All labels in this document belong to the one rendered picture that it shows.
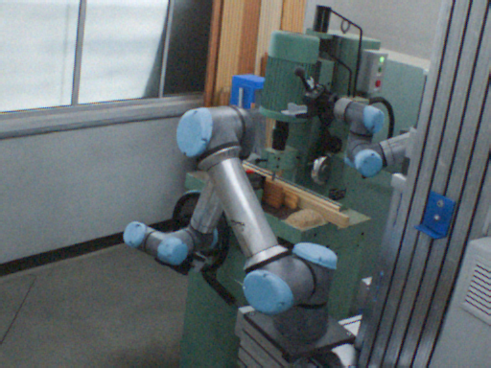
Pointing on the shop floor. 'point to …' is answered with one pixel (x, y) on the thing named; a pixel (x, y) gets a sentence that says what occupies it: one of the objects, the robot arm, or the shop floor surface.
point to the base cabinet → (199, 300)
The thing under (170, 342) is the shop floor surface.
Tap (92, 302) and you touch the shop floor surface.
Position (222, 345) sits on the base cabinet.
